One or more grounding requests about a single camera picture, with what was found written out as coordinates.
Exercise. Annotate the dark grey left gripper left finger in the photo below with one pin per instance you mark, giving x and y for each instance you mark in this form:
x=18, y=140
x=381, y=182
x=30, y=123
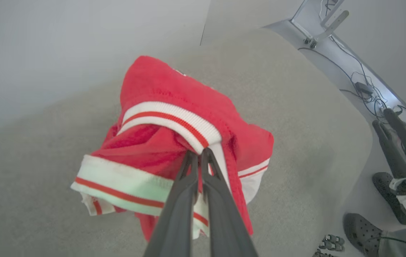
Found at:
x=178, y=214

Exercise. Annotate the dark grey perforated clog shoe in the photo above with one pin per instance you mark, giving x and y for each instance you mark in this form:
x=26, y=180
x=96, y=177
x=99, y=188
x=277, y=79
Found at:
x=385, y=189
x=361, y=233

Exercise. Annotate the grey trouser leg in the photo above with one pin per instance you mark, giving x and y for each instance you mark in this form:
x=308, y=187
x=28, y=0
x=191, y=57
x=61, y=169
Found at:
x=402, y=248

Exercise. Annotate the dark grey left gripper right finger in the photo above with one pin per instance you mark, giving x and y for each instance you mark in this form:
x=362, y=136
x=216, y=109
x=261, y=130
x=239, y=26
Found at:
x=224, y=221

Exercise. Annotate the small grey metal object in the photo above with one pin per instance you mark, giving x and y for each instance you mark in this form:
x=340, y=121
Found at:
x=329, y=244

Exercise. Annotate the black power adapter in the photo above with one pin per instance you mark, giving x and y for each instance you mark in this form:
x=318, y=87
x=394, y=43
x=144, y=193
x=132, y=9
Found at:
x=363, y=87

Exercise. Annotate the red and white basketball jersey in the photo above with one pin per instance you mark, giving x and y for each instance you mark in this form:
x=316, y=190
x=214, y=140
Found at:
x=174, y=89

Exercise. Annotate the grey fabric sofa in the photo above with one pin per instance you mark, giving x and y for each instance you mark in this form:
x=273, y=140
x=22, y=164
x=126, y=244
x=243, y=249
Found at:
x=288, y=117

